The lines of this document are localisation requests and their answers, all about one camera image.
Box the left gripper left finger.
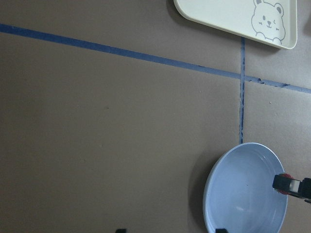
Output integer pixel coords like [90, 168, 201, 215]
[115, 229, 127, 233]

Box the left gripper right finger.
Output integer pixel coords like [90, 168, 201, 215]
[215, 228, 227, 233]

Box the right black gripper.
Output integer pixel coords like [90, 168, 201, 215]
[272, 174, 311, 203]

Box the red strawberry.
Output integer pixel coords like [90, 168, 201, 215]
[277, 173, 293, 195]

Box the blue round plate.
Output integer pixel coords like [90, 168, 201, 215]
[203, 143, 288, 233]

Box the cream bear tray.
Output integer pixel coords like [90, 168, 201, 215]
[174, 0, 297, 50]

